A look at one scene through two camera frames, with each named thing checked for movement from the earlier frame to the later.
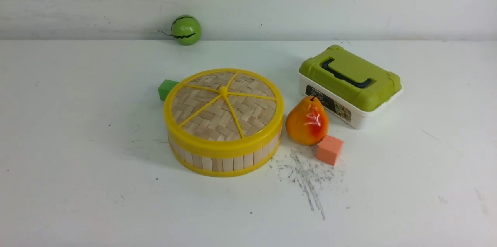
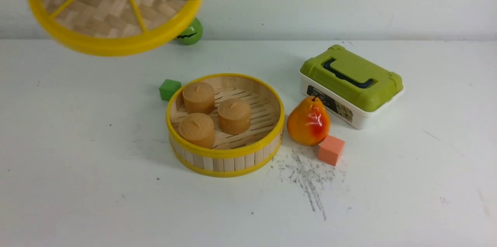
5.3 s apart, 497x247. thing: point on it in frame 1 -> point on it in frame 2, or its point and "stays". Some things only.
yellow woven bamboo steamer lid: [224, 111] -> [103, 14]
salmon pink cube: [329, 149] stays
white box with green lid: [354, 90] stays
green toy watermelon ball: [186, 29] stays
